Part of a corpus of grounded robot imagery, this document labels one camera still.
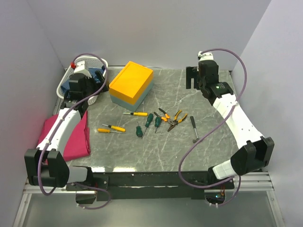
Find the aluminium rail frame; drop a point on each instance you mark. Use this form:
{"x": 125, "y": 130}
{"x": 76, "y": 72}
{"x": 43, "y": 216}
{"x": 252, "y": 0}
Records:
{"x": 254, "y": 206}

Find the white plastic basket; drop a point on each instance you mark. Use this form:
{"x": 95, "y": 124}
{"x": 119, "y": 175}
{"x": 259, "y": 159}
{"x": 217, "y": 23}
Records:
{"x": 91, "y": 62}

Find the yellow screwdriver lower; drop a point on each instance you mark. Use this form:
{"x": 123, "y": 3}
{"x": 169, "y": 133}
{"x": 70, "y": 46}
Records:
{"x": 107, "y": 131}

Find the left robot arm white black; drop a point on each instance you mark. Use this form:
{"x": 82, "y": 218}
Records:
{"x": 45, "y": 165}

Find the orange grey drawer box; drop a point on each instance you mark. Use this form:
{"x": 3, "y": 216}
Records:
{"x": 130, "y": 87}

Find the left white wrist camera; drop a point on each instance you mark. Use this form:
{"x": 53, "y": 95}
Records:
{"x": 80, "y": 67}

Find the orange black pliers small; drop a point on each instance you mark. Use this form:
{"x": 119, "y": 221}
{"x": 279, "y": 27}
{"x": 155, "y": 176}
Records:
{"x": 165, "y": 118}

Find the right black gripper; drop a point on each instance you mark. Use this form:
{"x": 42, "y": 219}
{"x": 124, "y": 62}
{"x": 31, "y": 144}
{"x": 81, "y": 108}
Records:
{"x": 191, "y": 73}

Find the small black hammer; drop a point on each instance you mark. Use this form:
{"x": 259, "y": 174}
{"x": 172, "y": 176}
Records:
{"x": 195, "y": 130}

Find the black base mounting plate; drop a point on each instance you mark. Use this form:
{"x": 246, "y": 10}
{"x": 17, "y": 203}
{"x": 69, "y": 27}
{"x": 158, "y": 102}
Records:
{"x": 136, "y": 185}

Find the orange black long-nose pliers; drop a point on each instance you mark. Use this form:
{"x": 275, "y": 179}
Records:
{"x": 176, "y": 121}

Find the green screwdriver right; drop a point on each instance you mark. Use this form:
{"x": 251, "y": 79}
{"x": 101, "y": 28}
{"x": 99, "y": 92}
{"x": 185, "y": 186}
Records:
{"x": 157, "y": 123}

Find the yellow screwdriver upper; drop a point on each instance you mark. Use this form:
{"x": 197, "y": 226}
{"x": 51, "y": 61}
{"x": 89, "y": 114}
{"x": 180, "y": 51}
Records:
{"x": 137, "y": 114}

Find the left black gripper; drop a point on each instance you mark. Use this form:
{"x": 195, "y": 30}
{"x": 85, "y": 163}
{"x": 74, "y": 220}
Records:
{"x": 93, "y": 81}

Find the blue cloth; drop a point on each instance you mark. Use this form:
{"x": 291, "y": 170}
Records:
{"x": 65, "y": 85}

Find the yellow screwdriver middle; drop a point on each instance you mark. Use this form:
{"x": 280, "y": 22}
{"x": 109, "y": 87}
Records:
{"x": 117, "y": 128}

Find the yellow screwdriver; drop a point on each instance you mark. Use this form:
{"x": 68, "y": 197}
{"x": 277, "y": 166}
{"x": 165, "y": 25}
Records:
{"x": 117, "y": 128}
{"x": 137, "y": 114}
{"x": 107, "y": 131}

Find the green screwdriver short left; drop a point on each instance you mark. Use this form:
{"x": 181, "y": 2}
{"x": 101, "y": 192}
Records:
{"x": 139, "y": 132}

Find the green screwdriver long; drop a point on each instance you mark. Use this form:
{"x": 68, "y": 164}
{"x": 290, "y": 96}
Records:
{"x": 148, "y": 122}

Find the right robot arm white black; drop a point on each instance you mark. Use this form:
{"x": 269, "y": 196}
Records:
{"x": 254, "y": 150}

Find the pink folded cloth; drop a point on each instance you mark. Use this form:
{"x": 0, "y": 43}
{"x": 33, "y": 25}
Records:
{"x": 78, "y": 143}

